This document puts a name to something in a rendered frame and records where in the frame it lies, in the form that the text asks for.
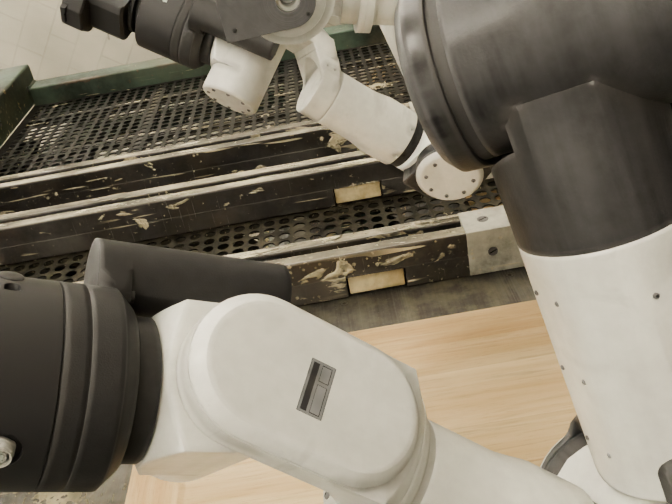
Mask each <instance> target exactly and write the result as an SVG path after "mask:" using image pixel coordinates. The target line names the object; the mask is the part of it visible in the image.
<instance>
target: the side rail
mask: <svg viewBox="0 0 672 504"><path fill-rule="evenodd" d="M323 29H324V30H325V31H326V32H327V33H328V35H329V37H331V38H332V39H334V42H335V47H336V51H338V50H344V49H349V48H355V47H360V46H366V45H371V44H376V43H382V42H387V41H386V39H385V37H384V34H383V32H382V30H381V28H380V26H379V25H372V29H371V32H370V33H355V31H354V26H353V24H342V25H336V26H331V27H325V28H323ZM295 58H296V57H295V54H294V53H292V52H290V51H289V50H287V49H286V50H285V52H284V54H283V56H282V58H281V60H280V61H284V60H289V59H295ZM210 70H211V66H210V65H207V64H205V65H203V66H201V67H199V68H197V69H191V68H188V67H186V66H184V65H181V64H179V63H177V62H175V61H172V60H170V59H168V58H165V57H163V58H157V59H152V60H146V61H141V62H135V63H130V64H125V65H119V66H114V67H108V68H103V69H97V70H92V71H87V72H81V73H76V74H70V75H65V76H59V77H54V78H49V79H43V80H38V81H36V82H35V83H34V84H33V85H32V86H31V88H29V91H30V92H31V95H32V98H33V100H34V106H38V105H44V104H49V103H55V102H60V101H66V100H71V99H77V98H82V97H87V96H93V95H98V94H104V93H109V92H115V91H120V90H126V89H131V88H137V87H142V86H147V85H153V84H158V83H164V82H169V81H175V80H180V79H186V78H191V77H197V76H202V75H207V74H209V72H210Z"/></svg>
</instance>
